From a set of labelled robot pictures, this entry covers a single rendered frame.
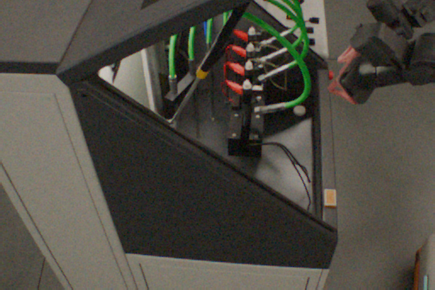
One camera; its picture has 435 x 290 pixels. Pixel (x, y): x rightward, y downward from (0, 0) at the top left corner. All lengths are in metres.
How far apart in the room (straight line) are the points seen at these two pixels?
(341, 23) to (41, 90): 2.85
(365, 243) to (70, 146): 1.66
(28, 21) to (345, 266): 1.77
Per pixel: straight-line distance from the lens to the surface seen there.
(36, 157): 1.20
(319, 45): 1.78
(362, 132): 2.87
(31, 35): 1.04
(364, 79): 0.98
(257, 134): 1.46
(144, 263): 1.51
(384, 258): 2.43
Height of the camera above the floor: 2.07
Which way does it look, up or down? 47 degrees down
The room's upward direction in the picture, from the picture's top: 3 degrees counter-clockwise
